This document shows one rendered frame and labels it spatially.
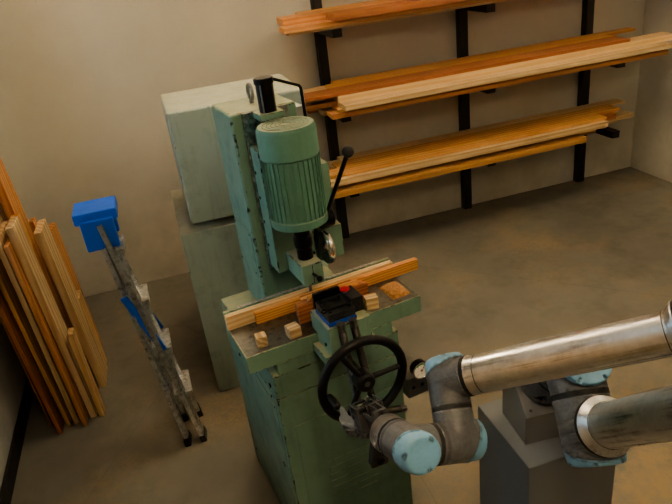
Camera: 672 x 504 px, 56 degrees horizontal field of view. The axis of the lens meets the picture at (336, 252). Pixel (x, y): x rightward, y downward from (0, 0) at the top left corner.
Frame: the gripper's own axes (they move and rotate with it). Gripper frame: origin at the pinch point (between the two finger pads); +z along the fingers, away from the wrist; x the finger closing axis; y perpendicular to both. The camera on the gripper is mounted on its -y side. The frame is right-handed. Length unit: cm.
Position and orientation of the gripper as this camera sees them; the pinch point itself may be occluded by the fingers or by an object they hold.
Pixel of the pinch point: (354, 416)
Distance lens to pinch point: 170.0
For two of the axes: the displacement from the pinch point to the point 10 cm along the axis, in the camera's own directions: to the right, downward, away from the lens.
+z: -3.7, -0.3, 9.3
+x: -8.9, 2.9, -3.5
